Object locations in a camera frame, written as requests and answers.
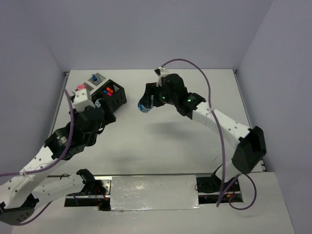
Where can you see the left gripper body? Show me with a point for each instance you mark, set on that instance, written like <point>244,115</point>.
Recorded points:
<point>109,117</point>

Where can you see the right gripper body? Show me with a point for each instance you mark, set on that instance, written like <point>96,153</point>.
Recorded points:
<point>166,98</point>

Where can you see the pink cap pen tube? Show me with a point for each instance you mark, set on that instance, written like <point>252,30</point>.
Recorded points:
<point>80,87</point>

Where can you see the blue cap spray bottle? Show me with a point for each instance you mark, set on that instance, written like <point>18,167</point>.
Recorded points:
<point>94,78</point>

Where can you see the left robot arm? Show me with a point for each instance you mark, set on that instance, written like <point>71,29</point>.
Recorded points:
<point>24,193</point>

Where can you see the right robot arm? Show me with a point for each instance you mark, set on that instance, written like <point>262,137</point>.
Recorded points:
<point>248,143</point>

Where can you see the black slotted organizer box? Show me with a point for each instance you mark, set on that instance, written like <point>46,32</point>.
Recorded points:
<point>118,97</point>

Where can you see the white slotted organizer box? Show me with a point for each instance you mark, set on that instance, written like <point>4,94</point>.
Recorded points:
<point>96,89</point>

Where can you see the silver tape panel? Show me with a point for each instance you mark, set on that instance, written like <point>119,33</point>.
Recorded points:
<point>153,193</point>

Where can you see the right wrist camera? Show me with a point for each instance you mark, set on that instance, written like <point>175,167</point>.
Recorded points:
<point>161,73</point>

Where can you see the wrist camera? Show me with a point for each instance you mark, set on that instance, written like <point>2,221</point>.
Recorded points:
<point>161,73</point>
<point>82,100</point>

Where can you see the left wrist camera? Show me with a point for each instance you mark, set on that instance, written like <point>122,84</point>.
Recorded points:
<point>82,100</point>

